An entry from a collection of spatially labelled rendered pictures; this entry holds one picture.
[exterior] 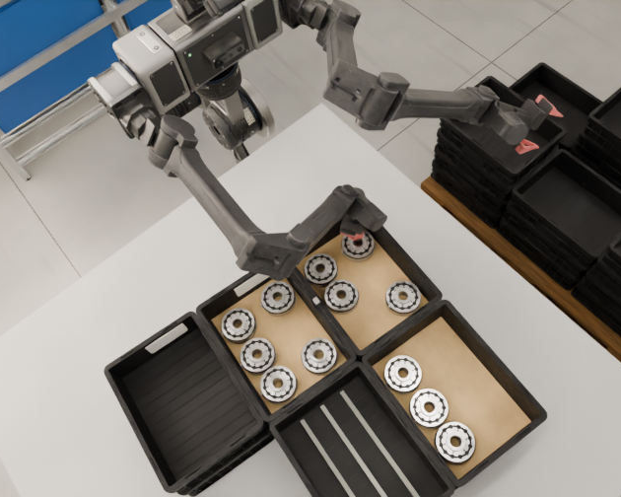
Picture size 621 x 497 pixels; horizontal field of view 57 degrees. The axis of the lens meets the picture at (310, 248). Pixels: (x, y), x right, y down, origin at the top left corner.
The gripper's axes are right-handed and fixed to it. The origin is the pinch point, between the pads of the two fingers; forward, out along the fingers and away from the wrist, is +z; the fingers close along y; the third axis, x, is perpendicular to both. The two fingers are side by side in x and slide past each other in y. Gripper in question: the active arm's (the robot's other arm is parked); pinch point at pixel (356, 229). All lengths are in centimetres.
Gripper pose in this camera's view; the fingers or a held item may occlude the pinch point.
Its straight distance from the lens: 172.3
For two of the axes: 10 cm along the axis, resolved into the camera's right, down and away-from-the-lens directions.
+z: 1.0, 4.3, 9.0
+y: 3.0, -8.7, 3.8
